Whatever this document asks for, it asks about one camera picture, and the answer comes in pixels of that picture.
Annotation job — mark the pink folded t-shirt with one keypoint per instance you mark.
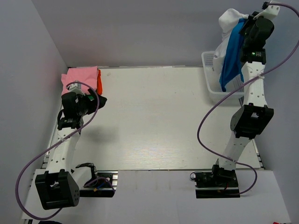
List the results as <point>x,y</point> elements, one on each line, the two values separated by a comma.
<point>87,75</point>

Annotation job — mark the orange folded t-shirt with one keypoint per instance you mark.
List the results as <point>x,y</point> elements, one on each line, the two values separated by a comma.
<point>99,83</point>

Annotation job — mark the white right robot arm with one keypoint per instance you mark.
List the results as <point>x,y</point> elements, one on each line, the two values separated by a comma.
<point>254,115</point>

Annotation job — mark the white t-shirt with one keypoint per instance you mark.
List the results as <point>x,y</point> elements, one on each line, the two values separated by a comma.
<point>227,21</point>

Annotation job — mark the blue t-shirt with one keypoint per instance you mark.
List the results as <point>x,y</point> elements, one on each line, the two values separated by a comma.
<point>232,65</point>

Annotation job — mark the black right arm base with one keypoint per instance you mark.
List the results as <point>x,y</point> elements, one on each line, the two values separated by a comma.
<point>218,183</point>

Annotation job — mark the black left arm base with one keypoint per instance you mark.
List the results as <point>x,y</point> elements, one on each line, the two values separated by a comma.
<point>95,183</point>

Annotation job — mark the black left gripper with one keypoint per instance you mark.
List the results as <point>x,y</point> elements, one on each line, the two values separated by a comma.
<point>92,101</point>

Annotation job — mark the white plastic laundry basket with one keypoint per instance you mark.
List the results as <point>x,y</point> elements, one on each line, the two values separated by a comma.
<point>212,79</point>

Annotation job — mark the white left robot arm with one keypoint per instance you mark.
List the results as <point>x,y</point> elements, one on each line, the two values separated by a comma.
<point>59,186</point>

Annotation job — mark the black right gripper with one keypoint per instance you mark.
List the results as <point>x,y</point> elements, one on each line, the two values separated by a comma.
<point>245,25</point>

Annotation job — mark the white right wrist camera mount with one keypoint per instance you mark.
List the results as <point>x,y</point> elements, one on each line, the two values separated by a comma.
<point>270,10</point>

